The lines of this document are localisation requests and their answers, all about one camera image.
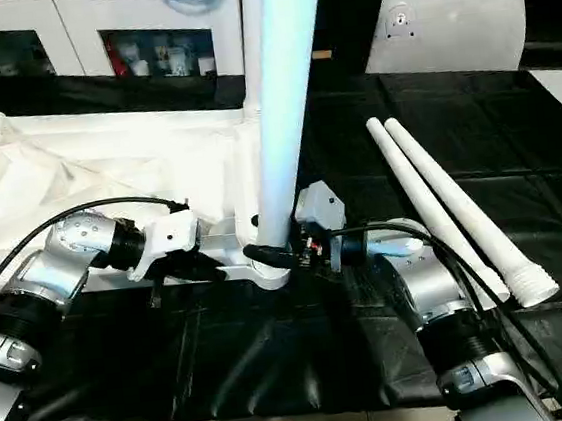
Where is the white plastic table top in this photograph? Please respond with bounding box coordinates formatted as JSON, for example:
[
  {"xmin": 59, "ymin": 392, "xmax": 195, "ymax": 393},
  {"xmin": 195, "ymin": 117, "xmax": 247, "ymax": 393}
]
[{"xmin": 0, "ymin": 83, "xmax": 296, "ymax": 319}]

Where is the white plastic table leg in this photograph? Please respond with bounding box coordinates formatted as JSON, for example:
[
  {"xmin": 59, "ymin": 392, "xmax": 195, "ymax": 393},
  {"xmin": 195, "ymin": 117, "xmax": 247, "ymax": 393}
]
[
  {"xmin": 365, "ymin": 105, "xmax": 513, "ymax": 317},
  {"xmin": 232, "ymin": 0, "xmax": 278, "ymax": 125},
  {"xmin": 229, "ymin": 0, "xmax": 353, "ymax": 256},
  {"xmin": 382, "ymin": 103, "xmax": 562, "ymax": 321}
]

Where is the black work mat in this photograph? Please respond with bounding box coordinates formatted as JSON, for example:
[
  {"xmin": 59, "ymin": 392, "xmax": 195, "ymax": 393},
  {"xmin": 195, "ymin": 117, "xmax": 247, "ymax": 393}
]
[{"xmin": 0, "ymin": 15, "xmax": 562, "ymax": 421}]

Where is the white plastic bag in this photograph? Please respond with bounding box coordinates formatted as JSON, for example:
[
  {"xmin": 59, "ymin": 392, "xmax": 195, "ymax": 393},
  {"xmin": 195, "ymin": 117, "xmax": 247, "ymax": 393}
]
[{"xmin": 357, "ymin": 0, "xmax": 534, "ymax": 87}]

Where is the white cabinet with glass doors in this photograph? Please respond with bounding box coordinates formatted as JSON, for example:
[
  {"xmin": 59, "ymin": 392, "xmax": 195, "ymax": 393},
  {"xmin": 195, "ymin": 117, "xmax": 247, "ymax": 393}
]
[{"xmin": 0, "ymin": 0, "xmax": 250, "ymax": 102}]

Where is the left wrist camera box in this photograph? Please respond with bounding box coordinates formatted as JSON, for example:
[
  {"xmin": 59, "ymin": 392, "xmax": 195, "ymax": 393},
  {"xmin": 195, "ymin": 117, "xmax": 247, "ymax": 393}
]
[{"xmin": 120, "ymin": 204, "xmax": 208, "ymax": 285}]

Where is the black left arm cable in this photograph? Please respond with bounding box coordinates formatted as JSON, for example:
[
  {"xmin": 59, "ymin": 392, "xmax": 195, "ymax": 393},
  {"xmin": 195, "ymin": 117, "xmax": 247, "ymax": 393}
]
[{"xmin": 0, "ymin": 190, "xmax": 199, "ymax": 301}]

